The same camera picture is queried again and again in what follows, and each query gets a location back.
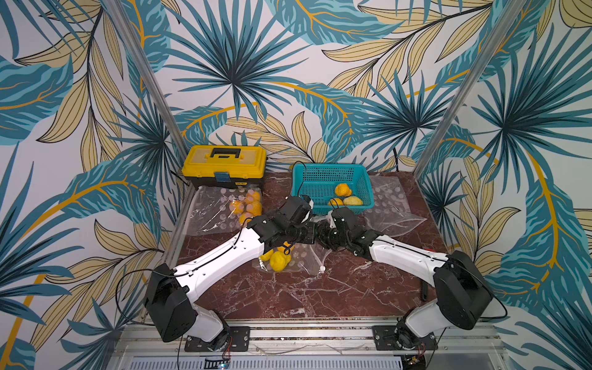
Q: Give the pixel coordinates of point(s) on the teal plastic basket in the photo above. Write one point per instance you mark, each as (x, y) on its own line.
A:
(319, 181)

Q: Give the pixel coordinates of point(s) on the yellow fruits in middle bag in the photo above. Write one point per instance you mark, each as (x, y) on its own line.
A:
(277, 259)

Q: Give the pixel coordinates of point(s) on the dotted zip-top bag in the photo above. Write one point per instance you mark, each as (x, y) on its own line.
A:
(209, 212)
(305, 259)

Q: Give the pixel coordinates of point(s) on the red black pipe wrench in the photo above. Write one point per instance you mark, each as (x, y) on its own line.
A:
(424, 291)

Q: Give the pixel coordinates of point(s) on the right aluminium frame post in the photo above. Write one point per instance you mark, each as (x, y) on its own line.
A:
(511, 11)

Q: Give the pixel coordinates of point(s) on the yellow black toolbox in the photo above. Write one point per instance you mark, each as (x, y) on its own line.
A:
(229, 167)

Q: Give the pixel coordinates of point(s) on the clear zip-top bag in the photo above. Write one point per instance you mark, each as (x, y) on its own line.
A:
(391, 213)

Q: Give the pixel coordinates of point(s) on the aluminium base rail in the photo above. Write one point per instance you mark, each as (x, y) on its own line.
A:
(312, 344)

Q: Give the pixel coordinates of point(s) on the left aluminium frame post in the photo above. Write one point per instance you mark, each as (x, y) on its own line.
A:
(127, 34)

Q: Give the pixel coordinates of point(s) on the yellow fruit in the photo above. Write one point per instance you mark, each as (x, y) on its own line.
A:
(336, 202)

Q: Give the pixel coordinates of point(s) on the orange fruits in left bag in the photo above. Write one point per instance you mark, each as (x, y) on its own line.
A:
(245, 205)

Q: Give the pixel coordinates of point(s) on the aluminium frame post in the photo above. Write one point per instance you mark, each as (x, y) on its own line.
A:
(127, 34)
(511, 11)

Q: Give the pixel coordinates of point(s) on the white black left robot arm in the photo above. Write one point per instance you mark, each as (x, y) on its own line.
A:
(171, 295)

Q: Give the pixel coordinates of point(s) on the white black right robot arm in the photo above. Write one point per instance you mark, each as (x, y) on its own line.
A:
(462, 293)

